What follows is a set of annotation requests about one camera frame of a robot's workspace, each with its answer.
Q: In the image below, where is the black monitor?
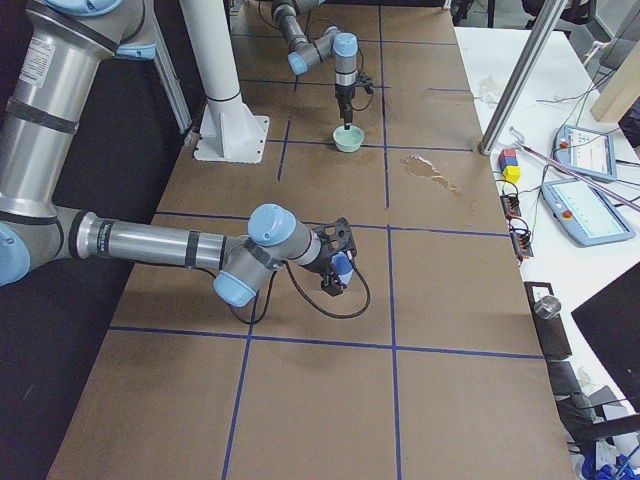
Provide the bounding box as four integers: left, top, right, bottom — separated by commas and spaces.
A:
571, 264, 639, 411

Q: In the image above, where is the long reacher grabber tool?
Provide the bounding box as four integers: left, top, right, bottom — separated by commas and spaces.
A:
509, 126, 639, 211

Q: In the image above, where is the white mounting post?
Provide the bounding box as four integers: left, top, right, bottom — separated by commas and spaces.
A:
180, 0, 270, 164

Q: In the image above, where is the near teach pendant tablet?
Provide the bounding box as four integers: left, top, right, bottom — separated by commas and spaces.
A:
541, 180, 636, 247

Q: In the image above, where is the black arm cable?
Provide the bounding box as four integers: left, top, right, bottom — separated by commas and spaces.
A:
227, 259, 372, 326

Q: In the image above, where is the black electronics board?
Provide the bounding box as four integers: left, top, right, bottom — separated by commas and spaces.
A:
500, 193, 521, 219
509, 227, 534, 262

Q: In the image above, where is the aluminium frame post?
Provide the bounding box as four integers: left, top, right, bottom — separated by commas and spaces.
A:
478, 0, 566, 155

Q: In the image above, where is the coloured cube block stack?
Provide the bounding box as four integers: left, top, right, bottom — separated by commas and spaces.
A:
498, 148, 521, 183

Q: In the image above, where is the small metal cylinder weight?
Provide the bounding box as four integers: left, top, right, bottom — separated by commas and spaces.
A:
533, 295, 562, 320

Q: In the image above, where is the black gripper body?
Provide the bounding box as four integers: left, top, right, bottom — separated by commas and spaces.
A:
335, 84, 355, 114
305, 244, 335, 278

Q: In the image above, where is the teach pendant tablet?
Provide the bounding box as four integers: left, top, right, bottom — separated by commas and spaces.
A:
541, 180, 636, 247
552, 125, 617, 182

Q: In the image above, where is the blue plastic cup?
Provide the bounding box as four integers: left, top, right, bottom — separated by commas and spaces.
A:
331, 252, 354, 285

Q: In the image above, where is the crumpled white tissue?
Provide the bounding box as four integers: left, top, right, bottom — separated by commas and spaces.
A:
473, 76, 505, 108

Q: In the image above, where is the light green bowl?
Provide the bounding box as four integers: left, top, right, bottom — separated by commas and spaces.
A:
332, 125, 365, 153

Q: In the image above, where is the far teach pendant tablet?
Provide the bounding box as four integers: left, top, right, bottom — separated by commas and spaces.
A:
552, 125, 617, 182

